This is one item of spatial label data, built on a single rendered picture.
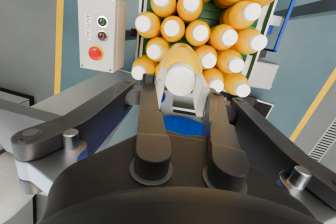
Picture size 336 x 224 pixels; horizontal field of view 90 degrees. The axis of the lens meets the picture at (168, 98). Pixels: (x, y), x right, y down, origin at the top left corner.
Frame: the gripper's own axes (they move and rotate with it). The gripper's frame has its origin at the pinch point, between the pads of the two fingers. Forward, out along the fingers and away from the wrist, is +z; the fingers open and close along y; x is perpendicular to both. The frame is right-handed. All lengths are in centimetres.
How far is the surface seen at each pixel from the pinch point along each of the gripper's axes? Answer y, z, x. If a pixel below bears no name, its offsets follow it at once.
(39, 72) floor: -133, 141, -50
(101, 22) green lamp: -21.5, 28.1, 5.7
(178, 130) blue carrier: 4.0, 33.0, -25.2
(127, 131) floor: -40, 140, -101
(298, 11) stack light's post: 40, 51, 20
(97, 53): -22.6, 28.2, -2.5
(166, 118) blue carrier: -0.6, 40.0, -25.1
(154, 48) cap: -7.1, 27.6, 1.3
